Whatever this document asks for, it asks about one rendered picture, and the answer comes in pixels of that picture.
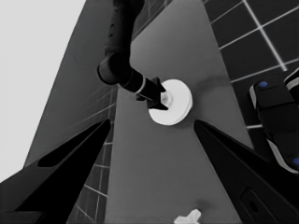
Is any large thick white disc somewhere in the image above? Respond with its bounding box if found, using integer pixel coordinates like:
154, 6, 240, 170
148, 78, 193, 127

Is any small white T-shaped piece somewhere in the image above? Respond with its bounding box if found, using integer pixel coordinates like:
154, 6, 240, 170
173, 208, 203, 224

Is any dark robot body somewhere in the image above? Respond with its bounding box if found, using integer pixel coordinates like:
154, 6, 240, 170
248, 66, 299, 174

